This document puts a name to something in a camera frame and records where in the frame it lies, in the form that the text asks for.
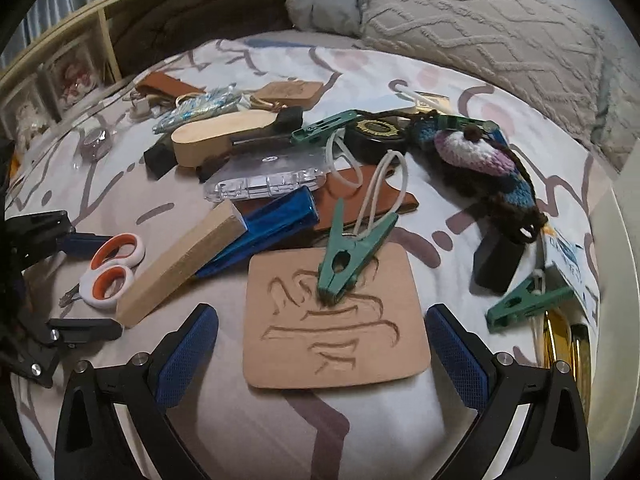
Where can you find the long wooden block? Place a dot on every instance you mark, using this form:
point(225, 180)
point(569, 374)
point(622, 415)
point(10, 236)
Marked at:
point(180, 265)

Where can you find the wooden shelf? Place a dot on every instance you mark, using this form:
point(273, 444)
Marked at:
point(107, 45)

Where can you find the blue white printed card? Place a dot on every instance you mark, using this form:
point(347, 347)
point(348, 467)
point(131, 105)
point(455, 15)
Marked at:
point(570, 265)

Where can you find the black round tin gold label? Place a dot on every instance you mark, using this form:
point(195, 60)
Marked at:
point(375, 132)

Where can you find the black rectangular case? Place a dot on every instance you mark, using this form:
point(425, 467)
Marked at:
point(497, 262)

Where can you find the green clothespin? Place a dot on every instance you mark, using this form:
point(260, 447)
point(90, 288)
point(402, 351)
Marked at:
point(370, 242)
point(520, 307)
point(465, 122)
point(320, 127)

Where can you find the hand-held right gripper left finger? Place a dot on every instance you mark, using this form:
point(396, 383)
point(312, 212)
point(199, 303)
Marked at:
point(187, 355)

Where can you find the brown fleece blanket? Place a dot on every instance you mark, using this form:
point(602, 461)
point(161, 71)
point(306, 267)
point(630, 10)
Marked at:
point(200, 20)

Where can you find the oval wooden box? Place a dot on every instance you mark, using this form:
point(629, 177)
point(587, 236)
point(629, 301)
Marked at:
point(215, 137)

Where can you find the crochet yarn bird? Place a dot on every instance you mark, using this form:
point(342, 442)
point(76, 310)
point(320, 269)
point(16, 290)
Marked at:
point(470, 152)

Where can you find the grey plush cloth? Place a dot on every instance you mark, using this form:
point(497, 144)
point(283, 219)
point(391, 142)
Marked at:
point(320, 2)

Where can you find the blue lighter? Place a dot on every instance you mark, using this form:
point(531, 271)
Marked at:
point(270, 225)

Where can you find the clear figurine display box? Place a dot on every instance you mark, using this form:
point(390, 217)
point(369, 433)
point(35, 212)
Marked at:
point(75, 77)
point(25, 120)

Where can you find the engraved wooden tag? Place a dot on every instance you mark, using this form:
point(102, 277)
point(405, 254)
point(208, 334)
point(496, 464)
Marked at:
point(290, 92)

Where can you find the textured beige pillow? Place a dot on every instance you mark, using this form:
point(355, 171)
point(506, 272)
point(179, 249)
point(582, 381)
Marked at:
point(622, 100)
point(475, 20)

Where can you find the white orange scissors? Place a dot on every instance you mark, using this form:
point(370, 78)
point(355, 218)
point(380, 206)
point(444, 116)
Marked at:
point(87, 288)

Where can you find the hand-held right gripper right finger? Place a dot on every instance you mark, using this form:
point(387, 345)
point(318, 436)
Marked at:
point(455, 355)

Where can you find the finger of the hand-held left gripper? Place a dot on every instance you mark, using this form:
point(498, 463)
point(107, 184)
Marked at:
point(87, 244)
point(85, 331)

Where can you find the carved wooden tile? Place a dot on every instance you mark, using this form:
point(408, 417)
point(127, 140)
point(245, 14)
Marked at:
point(300, 350)

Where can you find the floral fabric pouch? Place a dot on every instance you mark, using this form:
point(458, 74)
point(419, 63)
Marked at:
point(200, 107)

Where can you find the brown leather card holder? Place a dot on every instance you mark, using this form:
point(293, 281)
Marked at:
point(345, 195)

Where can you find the clear plastic case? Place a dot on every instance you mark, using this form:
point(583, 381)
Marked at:
point(270, 175)

